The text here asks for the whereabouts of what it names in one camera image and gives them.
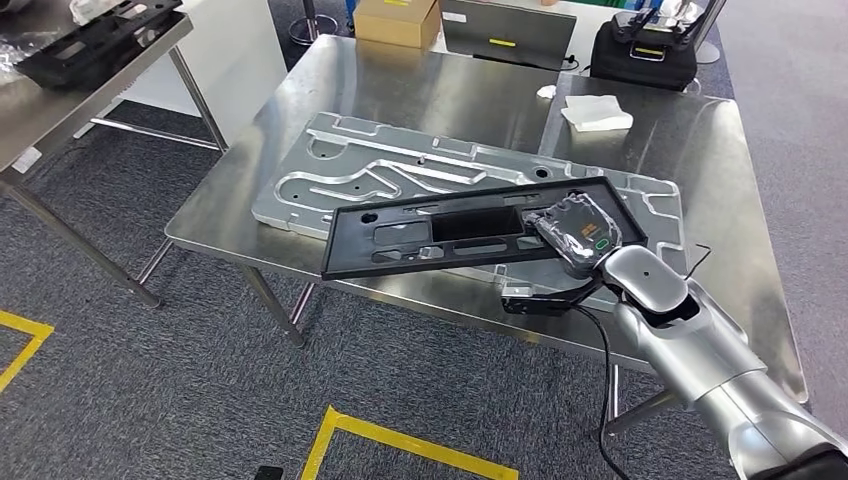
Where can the black plastic frame part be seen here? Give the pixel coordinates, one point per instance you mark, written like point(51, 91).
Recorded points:
point(99, 46)
point(351, 252)

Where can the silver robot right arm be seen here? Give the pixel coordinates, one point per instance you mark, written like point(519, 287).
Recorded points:
point(702, 351)

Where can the stainless steel workbench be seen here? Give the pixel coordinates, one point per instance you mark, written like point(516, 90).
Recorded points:
point(430, 86)

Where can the aluminium fixture plate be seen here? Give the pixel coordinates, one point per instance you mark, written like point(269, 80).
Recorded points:
point(344, 159)

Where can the small crumpled white tissue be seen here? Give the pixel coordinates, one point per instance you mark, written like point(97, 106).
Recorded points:
point(546, 92)

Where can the white tissue stack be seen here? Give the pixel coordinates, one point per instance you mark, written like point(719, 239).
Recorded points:
point(596, 112)

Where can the brown cardboard box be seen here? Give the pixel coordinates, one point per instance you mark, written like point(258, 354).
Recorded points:
point(397, 23)

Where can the grey laptop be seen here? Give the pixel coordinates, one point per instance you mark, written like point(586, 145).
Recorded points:
point(510, 33)

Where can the chrome stanchion base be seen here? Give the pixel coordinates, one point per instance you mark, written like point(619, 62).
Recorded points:
point(311, 30)

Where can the white desk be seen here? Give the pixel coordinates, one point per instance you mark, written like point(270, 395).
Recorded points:
point(584, 33)

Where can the white cabinet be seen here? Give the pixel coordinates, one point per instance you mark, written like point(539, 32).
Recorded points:
point(218, 66)

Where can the black carry case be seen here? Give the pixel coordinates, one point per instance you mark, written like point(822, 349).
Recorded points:
point(642, 73)

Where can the black remote controller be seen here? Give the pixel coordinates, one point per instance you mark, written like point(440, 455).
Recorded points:
point(652, 30)

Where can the chrome stanchion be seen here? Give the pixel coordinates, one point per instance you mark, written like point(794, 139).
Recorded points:
point(709, 46)

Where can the steel side table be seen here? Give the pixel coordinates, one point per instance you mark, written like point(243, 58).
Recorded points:
point(53, 112)

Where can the white crumpled cloth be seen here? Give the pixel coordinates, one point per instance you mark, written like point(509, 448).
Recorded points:
point(99, 10)

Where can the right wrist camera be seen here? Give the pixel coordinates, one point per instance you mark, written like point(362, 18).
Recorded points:
point(536, 303)

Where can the black left wrist camera bracket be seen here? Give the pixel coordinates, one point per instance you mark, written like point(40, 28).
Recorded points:
point(268, 474)

